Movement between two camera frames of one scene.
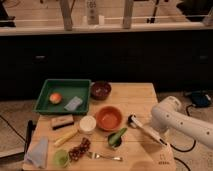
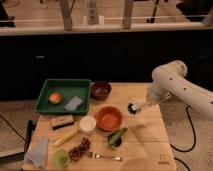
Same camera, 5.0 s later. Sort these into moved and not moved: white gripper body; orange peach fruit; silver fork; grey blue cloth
Moved: white gripper body
Not moved: silver fork; grey blue cloth; orange peach fruit
